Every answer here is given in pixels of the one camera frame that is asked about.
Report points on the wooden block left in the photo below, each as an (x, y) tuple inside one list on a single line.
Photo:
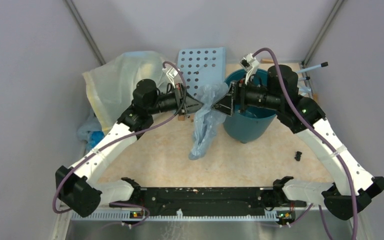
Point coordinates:
[(180, 117)]

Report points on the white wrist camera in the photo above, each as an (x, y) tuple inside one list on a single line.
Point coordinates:
[(250, 64), (171, 73)]

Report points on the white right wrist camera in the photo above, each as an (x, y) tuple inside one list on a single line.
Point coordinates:
[(250, 64)]

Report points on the large translucent yellowish bag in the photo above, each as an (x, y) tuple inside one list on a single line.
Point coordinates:
[(109, 88)]

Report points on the light blue trash bag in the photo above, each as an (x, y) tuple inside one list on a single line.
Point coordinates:
[(206, 120)]

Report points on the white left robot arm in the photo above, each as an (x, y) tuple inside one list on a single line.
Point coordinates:
[(77, 186)]

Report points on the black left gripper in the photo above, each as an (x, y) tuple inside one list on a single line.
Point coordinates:
[(192, 105)]

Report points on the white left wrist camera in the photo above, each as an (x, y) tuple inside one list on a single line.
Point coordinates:
[(171, 73)]

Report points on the blue crumpled bag at wall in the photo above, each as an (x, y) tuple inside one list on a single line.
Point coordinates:
[(90, 132)]

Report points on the wooden block at wall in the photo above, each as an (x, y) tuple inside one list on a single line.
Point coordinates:
[(266, 61)]

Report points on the light blue perforated board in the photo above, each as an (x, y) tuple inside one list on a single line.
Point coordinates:
[(201, 67)]

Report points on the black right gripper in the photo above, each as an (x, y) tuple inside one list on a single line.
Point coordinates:
[(225, 104)]

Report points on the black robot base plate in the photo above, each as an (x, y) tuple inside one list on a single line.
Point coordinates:
[(210, 201)]

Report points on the light blue metal stool frame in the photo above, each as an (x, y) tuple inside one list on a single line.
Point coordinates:
[(303, 86)]

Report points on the teal plastic trash bin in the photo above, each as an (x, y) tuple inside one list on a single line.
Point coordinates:
[(249, 126)]

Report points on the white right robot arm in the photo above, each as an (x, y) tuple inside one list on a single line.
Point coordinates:
[(353, 188)]

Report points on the light blue cable comb strip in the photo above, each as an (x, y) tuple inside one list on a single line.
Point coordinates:
[(127, 216)]

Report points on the small black plastic part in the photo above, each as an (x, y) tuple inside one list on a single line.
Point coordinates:
[(298, 155)]

